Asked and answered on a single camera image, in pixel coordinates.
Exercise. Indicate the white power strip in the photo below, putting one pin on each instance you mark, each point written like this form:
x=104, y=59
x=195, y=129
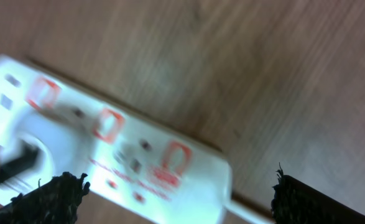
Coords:
x=151, y=170

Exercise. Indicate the white charger plug adapter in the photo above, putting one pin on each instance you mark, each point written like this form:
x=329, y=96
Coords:
x=38, y=145

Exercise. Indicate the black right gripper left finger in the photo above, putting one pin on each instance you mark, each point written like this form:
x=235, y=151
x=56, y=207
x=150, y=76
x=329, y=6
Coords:
x=55, y=202

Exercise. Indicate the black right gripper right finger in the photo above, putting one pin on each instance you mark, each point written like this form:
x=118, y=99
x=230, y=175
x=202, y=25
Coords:
x=297, y=203

